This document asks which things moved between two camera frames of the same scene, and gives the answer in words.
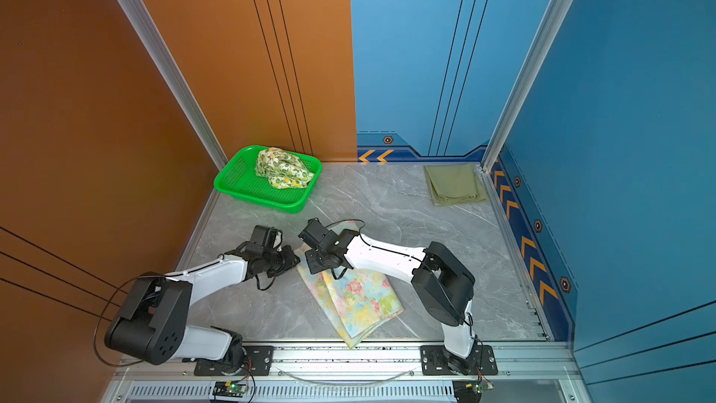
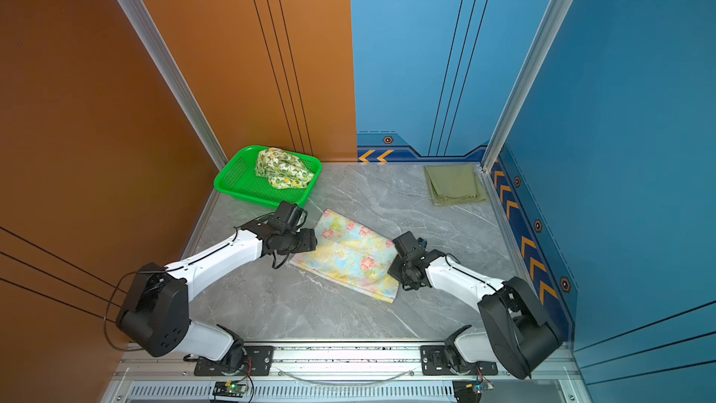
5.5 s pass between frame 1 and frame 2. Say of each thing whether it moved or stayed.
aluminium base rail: stayed
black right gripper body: moved
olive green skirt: stayed
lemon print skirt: stayed
